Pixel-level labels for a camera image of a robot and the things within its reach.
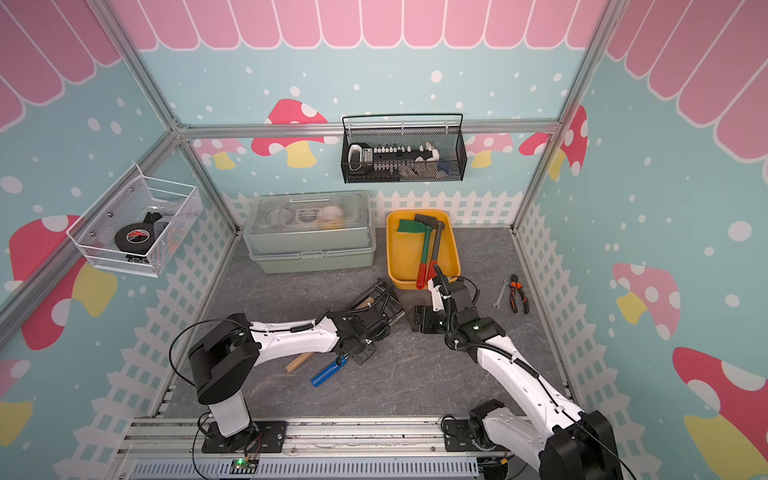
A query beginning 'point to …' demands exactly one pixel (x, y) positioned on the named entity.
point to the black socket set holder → (365, 161)
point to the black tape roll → (135, 238)
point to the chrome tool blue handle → (330, 370)
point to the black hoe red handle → (437, 227)
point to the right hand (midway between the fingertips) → (417, 314)
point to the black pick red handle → (380, 283)
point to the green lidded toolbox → (306, 230)
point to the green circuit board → (242, 466)
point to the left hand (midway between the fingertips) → (358, 349)
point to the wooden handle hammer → (290, 367)
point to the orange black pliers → (514, 286)
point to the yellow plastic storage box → (406, 250)
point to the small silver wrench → (497, 304)
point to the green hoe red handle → (419, 227)
